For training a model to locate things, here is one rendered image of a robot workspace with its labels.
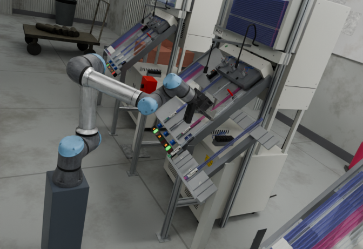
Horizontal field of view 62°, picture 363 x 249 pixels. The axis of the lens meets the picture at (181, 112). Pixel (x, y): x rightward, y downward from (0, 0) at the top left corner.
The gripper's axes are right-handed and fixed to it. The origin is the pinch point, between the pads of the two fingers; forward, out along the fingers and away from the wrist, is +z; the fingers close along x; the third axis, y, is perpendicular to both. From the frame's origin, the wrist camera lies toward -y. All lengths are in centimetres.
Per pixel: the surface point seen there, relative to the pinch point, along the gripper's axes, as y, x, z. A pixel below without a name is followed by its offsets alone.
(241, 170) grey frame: -16, 17, 69
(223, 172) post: -16.6, -13.7, 18.5
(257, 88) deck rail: 32.5, 20.0, 30.1
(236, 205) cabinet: -40, 20, 97
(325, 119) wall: 96, 137, 285
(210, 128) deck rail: -5.4, 19.6, 21.8
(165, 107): -18, 65, 17
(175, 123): -19.3, 42.9, 16.6
